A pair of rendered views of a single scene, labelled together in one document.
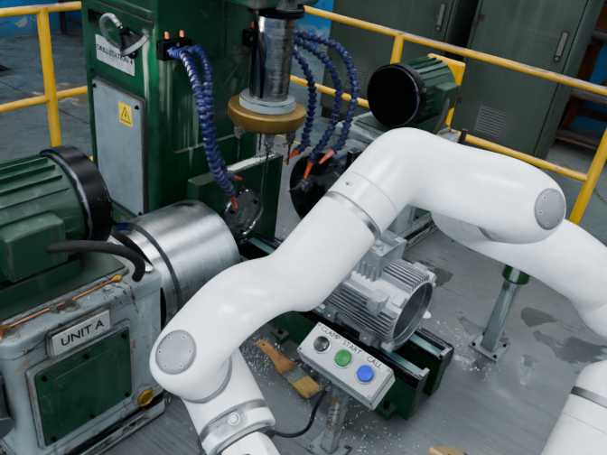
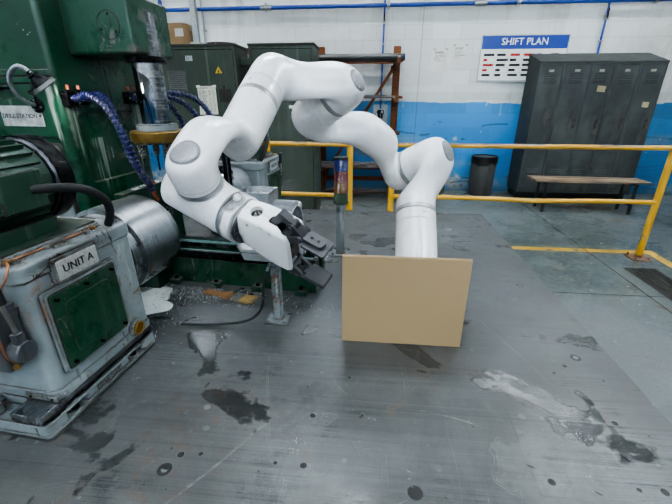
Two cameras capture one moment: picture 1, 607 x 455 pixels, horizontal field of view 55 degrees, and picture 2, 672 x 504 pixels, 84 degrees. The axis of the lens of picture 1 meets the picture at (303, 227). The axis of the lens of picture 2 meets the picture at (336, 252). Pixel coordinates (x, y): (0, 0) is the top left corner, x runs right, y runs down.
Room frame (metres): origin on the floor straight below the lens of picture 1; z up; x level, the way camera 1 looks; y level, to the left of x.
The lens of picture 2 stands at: (-0.17, 0.16, 1.44)
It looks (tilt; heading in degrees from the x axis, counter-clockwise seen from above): 23 degrees down; 334
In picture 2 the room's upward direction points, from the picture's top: straight up
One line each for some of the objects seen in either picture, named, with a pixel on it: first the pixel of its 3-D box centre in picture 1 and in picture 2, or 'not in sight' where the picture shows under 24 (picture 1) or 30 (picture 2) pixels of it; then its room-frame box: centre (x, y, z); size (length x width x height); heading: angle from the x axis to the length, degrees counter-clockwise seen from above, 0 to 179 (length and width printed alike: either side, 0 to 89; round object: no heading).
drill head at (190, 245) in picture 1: (153, 274); (112, 249); (0.98, 0.30, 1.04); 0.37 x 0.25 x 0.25; 143
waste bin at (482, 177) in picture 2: not in sight; (481, 175); (4.07, -4.45, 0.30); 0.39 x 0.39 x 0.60
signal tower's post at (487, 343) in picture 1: (512, 283); (340, 207); (1.18, -0.52, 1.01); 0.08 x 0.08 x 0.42; 53
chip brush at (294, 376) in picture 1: (286, 367); (230, 295); (1.00, -0.01, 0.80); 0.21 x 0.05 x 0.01; 45
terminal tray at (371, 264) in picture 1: (368, 249); (257, 199); (1.09, -0.15, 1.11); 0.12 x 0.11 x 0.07; 53
